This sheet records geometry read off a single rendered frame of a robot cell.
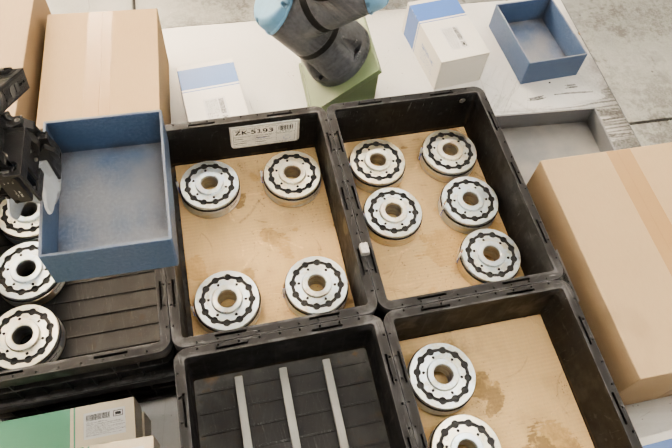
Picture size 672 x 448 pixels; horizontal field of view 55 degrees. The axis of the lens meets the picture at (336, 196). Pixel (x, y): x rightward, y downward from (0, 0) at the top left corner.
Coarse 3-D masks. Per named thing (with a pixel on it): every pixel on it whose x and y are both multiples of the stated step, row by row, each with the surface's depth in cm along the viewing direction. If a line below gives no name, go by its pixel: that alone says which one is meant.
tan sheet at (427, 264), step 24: (408, 144) 124; (408, 168) 121; (480, 168) 122; (360, 192) 118; (432, 192) 119; (432, 216) 116; (432, 240) 113; (456, 240) 114; (384, 264) 110; (408, 264) 110; (432, 264) 111; (456, 264) 111; (384, 288) 108; (408, 288) 108; (432, 288) 108
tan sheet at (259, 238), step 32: (224, 160) 119; (256, 160) 120; (256, 192) 116; (320, 192) 117; (192, 224) 112; (224, 224) 112; (256, 224) 112; (288, 224) 113; (320, 224) 113; (192, 256) 108; (224, 256) 109; (256, 256) 109; (288, 256) 110; (192, 288) 105; (320, 288) 107; (192, 320) 102
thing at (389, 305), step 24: (408, 96) 118; (432, 96) 118; (480, 96) 119; (336, 120) 113; (336, 144) 111; (504, 144) 113; (528, 192) 108; (360, 216) 103; (552, 264) 101; (456, 288) 98; (480, 288) 98; (504, 288) 98; (384, 312) 96
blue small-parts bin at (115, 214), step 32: (64, 128) 85; (96, 128) 86; (128, 128) 88; (160, 128) 85; (64, 160) 89; (96, 160) 89; (128, 160) 89; (160, 160) 90; (64, 192) 86; (96, 192) 86; (128, 192) 87; (160, 192) 87; (64, 224) 83; (96, 224) 84; (128, 224) 84; (160, 224) 84; (64, 256) 74; (96, 256) 76; (128, 256) 77; (160, 256) 79
